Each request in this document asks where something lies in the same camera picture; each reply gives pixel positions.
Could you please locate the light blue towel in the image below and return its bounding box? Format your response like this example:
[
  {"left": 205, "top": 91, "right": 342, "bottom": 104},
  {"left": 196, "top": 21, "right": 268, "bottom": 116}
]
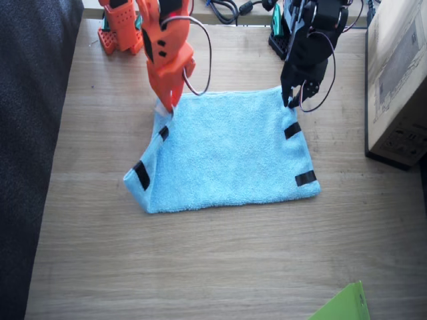
[{"left": 123, "top": 85, "right": 322, "bottom": 215}]

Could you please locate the cardboard box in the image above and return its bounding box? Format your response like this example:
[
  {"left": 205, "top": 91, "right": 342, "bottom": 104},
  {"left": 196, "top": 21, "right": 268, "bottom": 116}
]
[{"left": 364, "top": 0, "right": 427, "bottom": 171}]

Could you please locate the dark grey fabric couch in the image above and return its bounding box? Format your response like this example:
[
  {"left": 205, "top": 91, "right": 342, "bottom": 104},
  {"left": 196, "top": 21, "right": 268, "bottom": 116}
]
[{"left": 0, "top": 0, "right": 84, "bottom": 320}]

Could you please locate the black gripper servo wire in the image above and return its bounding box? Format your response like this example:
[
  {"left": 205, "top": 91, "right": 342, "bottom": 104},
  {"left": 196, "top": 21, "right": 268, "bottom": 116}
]
[{"left": 298, "top": 31, "right": 337, "bottom": 113}]

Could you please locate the orange gripper servo wire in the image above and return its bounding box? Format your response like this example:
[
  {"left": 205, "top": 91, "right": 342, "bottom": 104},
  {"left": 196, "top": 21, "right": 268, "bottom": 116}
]
[{"left": 159, "top": 15, "right": 214, "bottom": 97}]

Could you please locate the black looped cable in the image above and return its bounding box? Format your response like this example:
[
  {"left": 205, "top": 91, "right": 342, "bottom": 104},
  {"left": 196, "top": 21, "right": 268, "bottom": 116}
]
[{"left": 201, "top": 0, "right": 240, "bottom": 25}]

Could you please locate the black cable with ferrite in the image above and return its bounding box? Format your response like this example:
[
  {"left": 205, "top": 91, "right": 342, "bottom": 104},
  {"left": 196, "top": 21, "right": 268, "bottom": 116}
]
[{"left": 235, "top": 0, "right": 268, "bottom": 26}]

